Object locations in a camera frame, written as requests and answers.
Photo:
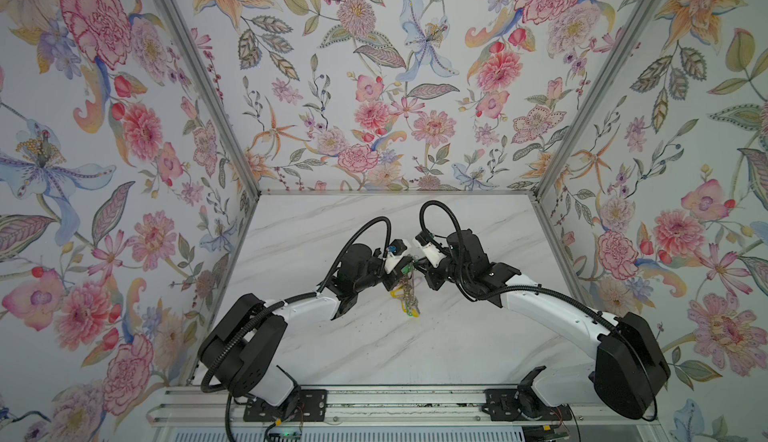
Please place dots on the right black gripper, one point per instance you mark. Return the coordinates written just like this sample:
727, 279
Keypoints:
424, 272

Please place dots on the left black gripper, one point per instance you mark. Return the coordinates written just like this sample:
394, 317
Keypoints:
395, 275

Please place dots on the large metal keyring with keys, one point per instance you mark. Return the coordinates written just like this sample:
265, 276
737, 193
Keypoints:
408, 300

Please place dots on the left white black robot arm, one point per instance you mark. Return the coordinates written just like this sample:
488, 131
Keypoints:
239, 352

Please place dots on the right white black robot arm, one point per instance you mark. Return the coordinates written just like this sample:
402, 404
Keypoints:
625, 369

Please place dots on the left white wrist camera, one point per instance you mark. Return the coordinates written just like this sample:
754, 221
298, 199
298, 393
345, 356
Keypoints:
395, 251

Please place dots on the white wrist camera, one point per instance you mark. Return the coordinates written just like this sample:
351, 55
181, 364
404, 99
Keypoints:
432, 251
395, 251

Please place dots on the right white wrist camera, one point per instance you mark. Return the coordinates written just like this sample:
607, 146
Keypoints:
432, 251

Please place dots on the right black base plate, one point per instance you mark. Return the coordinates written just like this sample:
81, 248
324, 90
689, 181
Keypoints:
513, 405

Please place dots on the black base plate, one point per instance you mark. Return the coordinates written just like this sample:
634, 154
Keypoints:
301, 405
513, 405

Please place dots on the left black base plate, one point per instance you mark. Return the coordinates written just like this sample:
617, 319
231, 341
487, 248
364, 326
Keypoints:
301, 405

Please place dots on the aluminium mounting rail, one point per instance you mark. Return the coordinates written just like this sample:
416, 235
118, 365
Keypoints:
358, 405

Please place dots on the right aluminium corner post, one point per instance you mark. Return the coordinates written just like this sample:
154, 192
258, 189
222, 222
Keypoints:
639, 18

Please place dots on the aluminium corner post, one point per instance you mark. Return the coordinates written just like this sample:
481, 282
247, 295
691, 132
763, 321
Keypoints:
639, 18
207, 90

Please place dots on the left aluminium corner post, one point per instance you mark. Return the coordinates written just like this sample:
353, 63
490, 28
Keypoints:
207, 90

